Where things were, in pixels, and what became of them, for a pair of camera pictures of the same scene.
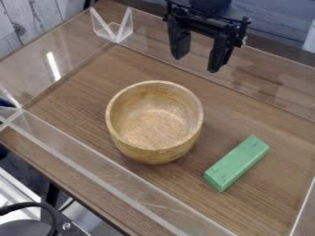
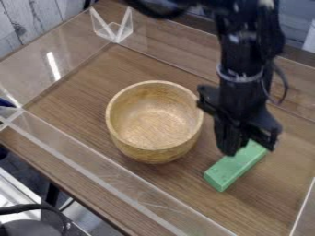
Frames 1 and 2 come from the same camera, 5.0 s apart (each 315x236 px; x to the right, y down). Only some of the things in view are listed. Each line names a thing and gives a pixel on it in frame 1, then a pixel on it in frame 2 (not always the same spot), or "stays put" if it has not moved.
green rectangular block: [234, 163] stays put
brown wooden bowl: [154, 119] stays put
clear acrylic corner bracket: [113, 30] stays put
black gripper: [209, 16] → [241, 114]
